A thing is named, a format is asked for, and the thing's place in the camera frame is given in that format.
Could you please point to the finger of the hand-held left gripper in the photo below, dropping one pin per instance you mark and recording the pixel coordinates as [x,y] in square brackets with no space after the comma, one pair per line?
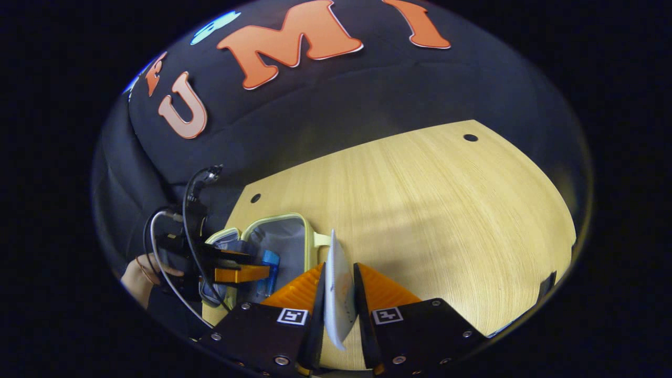
[241,274]
[231,256]

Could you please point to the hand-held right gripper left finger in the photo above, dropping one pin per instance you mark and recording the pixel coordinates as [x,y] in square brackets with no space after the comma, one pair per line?
[319,315]

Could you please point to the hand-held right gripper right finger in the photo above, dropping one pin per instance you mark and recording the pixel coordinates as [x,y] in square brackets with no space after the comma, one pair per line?
[361,315]

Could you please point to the blue skin care tube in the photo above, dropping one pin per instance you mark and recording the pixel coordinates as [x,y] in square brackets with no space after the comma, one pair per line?
[272,260]

